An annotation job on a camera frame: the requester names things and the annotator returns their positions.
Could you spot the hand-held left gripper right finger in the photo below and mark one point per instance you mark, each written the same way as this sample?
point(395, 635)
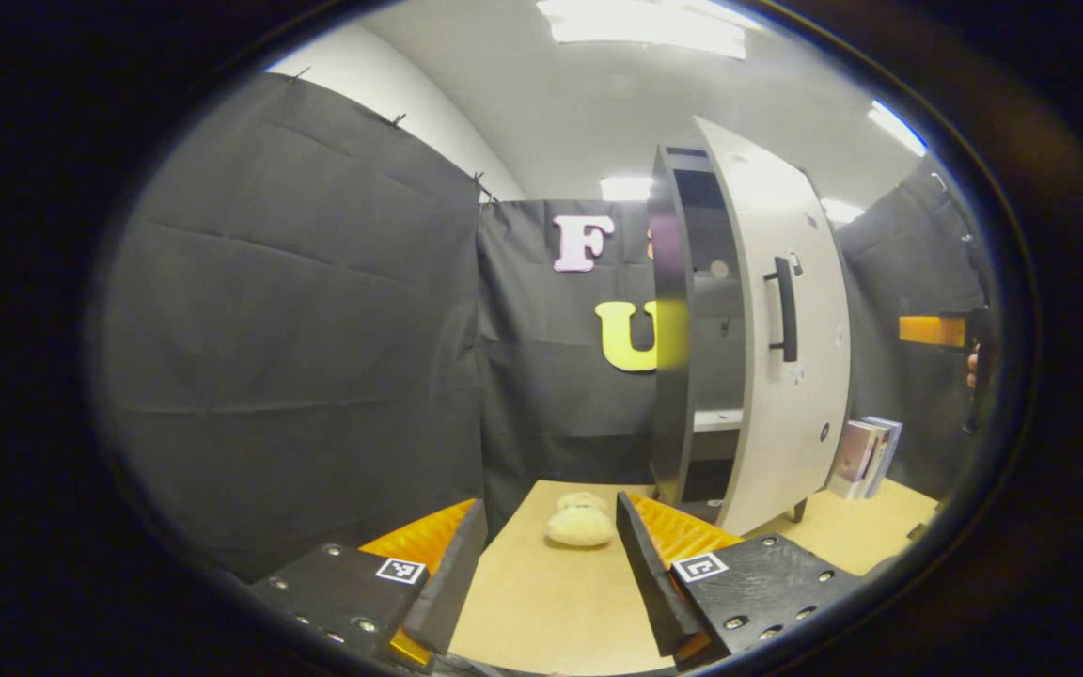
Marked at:
point(652, 583)

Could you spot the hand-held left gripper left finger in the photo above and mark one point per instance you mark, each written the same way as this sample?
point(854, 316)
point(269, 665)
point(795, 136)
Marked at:
point(457, 583)

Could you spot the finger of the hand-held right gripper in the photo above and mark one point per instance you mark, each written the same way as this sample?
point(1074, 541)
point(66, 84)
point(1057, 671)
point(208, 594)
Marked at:
point(932, 331)

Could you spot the light grey cabinet door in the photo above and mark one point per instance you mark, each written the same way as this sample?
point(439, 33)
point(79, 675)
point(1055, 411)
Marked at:
point(786, 451)

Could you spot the dark grey cabinet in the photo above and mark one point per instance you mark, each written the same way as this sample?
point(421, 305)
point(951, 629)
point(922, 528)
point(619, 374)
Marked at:
point(668, 376)

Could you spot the cream plush toy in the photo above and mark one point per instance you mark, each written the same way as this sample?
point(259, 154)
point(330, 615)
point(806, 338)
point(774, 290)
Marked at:
point(579, 528)

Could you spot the blue spine book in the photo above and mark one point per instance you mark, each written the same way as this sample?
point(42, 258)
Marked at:
point(893, 442)

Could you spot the white cover book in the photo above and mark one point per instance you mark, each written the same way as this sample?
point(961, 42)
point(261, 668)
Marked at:
point(881, 451)

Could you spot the pink cover book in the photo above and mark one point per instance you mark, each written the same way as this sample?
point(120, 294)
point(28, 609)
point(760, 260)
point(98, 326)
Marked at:
point(854, 456)

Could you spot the small black clamp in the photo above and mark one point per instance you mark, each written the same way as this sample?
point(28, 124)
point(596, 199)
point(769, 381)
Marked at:
point(918, 531)

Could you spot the black backdrop cloth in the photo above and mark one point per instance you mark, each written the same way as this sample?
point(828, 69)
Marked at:
point(297, 329)

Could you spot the large ceiling light panel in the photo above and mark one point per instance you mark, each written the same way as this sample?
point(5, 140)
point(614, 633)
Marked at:
point(640, 28)

